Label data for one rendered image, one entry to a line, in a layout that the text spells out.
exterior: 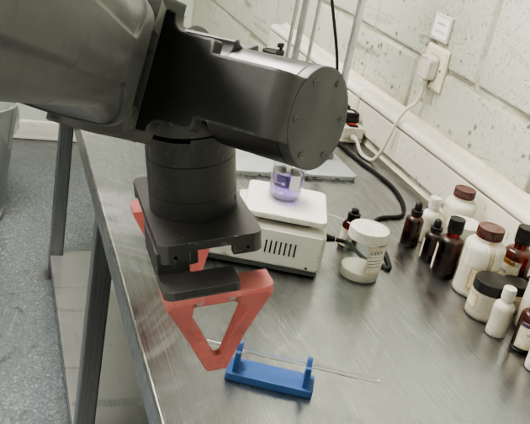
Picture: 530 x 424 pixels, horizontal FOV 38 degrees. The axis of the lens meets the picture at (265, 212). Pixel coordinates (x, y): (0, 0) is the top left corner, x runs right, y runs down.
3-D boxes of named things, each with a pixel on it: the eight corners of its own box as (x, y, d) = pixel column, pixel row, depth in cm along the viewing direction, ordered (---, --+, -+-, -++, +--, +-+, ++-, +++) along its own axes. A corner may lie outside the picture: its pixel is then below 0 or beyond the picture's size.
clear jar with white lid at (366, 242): (330, 272, 114) (341, 224, 111) (352, 261, 119) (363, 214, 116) (363, 289, 111) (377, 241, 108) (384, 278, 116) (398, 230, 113)
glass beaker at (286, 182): (307, 203, 115) (319, 153, 112) (287, 211, 111) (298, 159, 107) (275, 188, 118) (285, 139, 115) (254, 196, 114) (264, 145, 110)
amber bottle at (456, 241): (458, 278, 120) (476, 223, 116) (440, 281, 118) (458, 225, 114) (442, 266, 123) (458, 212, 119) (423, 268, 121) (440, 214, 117)
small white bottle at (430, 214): (416, 241, 130) (428, 198, 127) (414, 234, 133) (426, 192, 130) (433, 246, 130) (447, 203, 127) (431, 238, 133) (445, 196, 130)
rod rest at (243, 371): (223, 379, 86) (228, 352, 84) (229, 363, 89) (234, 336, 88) (310, 400, 85) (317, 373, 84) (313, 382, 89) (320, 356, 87)
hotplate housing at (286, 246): (180, 255, 111) (188, 204, 107) (193, 218, 123) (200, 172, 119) (331, 283, 111) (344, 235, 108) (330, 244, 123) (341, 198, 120)
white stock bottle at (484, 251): (442, 283, 118) (463, 219, 113) (469, 278, 121) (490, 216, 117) (471, 304, 113) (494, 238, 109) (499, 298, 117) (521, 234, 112)
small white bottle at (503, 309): (499, 341, 105) (516, 295, 102) (480, 331, 106) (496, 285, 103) (508, 335, 107) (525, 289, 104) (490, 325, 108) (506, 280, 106)
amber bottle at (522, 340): (506, 339, 106) (525, 286, 102) (529, 342, 106) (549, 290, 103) (514, 353, 103) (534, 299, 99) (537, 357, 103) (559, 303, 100)
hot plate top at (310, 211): (242, 214, 108) (244, 209, 108) (249, 183, 119) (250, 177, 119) (326, 230, 108) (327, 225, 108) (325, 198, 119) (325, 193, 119)
